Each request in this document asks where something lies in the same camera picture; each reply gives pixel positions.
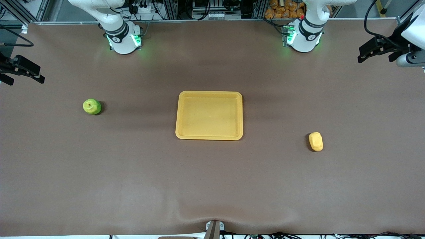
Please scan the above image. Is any green apple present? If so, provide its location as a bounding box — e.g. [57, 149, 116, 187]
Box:
[83, 99, 102, 115]

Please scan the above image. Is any yellow potato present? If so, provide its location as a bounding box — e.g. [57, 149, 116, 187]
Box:
[308, 132, 323, 152]

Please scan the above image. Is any yellow plastic tray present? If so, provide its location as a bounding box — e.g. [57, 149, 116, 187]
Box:
[175, 91, 243, 141]

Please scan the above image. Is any orange packaged goods pile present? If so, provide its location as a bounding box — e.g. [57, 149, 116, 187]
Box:
[265, 0, 305, 19]

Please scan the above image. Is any white power strip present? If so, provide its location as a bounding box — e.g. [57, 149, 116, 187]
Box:
[130, 3, 154, 14]

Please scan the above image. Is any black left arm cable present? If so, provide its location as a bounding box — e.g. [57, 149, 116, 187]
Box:
[364, 0, 400, 45]

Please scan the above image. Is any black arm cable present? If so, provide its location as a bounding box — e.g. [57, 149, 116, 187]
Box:
[0, 23, 34, 47]
[364, 0, 400, 45]

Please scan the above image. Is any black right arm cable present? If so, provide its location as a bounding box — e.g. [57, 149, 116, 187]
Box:
[0, 23, 34, 47]

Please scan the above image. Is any aluminium table edge rail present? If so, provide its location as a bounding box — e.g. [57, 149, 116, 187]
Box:
[32, 17, 399, 26]

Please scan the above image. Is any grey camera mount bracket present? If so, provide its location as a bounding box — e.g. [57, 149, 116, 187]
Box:
[204, 220, 225, 239]

